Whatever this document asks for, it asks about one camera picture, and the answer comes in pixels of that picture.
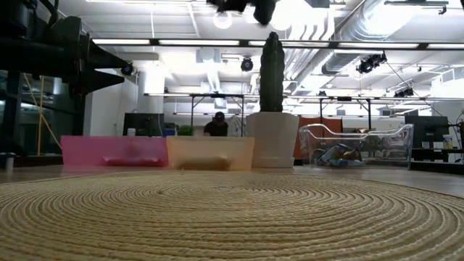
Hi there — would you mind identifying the overhead light bar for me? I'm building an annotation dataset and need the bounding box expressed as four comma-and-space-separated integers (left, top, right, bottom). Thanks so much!
92, 38, 464, 51

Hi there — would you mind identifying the orange panel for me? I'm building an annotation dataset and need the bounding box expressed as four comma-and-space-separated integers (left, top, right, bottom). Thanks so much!
293, 116, 344, 160

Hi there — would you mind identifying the person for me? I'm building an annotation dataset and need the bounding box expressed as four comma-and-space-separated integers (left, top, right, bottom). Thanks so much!
202, 111, 229, 138

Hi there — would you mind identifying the black monitor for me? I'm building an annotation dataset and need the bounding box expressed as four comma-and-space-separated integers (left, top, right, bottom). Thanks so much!
405, 115, 450, 149
123, 112, 165, 138

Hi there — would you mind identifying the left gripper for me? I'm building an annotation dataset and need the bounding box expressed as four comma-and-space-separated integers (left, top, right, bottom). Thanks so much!
59, 16, 130, 101

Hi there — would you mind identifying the background black workstation frame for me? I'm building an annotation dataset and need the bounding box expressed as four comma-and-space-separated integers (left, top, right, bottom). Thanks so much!
188, 93, 246, 138
318, 96, 373, 131

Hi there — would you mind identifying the pink plastic bin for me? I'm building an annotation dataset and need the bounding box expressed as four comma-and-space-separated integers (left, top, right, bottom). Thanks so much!
60, 136, 170, 168

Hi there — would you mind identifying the black ceiling spotlight cluster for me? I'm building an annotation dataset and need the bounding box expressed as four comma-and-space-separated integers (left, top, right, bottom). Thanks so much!
355, 52, 388, 75

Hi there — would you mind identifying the hanging yellow cable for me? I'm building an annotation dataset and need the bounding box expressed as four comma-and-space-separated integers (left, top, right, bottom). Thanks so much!
22, 72, 62, 157

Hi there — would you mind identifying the oatmeal raisin granola bar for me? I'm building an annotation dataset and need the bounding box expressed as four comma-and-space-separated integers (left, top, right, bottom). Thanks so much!
315, 144, 349, 167

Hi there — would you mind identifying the round woven placemat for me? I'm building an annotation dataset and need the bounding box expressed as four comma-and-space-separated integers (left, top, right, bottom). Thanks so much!
0, 169, 464, 261

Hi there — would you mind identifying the orange plastic bin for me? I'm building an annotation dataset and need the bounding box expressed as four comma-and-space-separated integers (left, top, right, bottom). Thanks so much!
165, 136, 255, 172

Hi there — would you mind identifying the black background desk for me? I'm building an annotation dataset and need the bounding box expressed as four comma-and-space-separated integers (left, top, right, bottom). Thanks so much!
411, 146, 464, 171

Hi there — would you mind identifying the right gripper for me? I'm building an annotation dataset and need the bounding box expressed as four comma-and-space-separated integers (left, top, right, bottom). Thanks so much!
206, 0, 277, 26

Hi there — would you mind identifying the round ceiling lamp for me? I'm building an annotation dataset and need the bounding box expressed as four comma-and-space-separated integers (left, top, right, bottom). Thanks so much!
212, 10, 233, 30

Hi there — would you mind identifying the clear plastic bin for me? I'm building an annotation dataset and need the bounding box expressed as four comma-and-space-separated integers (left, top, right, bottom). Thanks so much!
299, 123, 414, 170

